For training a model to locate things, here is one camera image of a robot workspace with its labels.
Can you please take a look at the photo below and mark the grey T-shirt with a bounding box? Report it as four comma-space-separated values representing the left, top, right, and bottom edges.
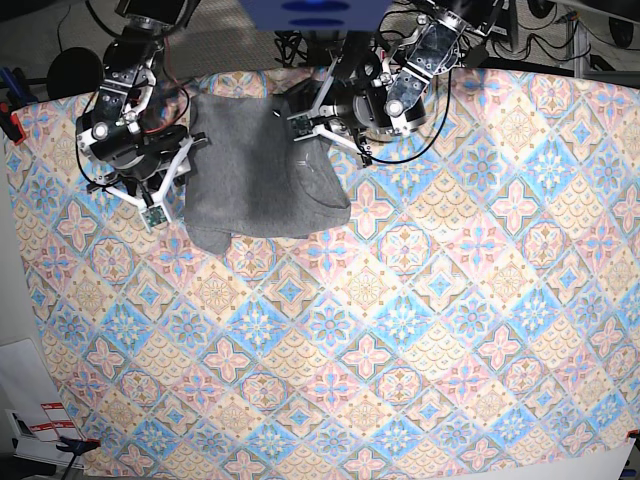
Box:
183, 94, 351, 255

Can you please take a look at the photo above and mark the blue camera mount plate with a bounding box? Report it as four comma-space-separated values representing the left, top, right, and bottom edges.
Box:
240, 0, 391, 31

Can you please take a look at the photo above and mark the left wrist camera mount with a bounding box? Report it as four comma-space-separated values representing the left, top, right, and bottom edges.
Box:
287, 56, 373, 168

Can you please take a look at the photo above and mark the red and black clamp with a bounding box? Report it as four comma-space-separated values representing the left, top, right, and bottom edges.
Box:
0, 102, 26, 145

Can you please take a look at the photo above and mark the white power strip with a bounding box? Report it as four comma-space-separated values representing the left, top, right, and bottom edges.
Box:
373, 46, 398, 65

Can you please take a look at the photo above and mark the white box with red labels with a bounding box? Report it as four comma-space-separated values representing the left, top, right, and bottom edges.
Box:
4, 403, 82, 467

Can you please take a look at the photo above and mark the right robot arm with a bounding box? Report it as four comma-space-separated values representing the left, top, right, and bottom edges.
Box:
76, 1, 199, 195

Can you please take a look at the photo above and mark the patterned tile tablecloth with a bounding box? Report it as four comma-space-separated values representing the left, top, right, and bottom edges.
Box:
4, 70, 639, 479

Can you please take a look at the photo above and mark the black round weight disc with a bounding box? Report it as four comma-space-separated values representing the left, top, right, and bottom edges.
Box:
46, 47, 104, 100

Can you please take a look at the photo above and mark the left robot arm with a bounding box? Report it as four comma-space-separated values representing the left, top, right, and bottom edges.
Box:
286, 1, 503, 138

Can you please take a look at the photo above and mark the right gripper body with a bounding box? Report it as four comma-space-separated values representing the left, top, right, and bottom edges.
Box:
92, 127, 188, 185

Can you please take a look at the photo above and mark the black centre post clamp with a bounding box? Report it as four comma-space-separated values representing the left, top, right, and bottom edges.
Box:
332, 31, 371, 81

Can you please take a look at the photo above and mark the blue spring clamp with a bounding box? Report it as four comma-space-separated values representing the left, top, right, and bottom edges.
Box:
56, 436, 101, 456

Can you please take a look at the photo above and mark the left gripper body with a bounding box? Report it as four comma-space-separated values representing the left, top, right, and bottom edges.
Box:
329, 83, 390, 134

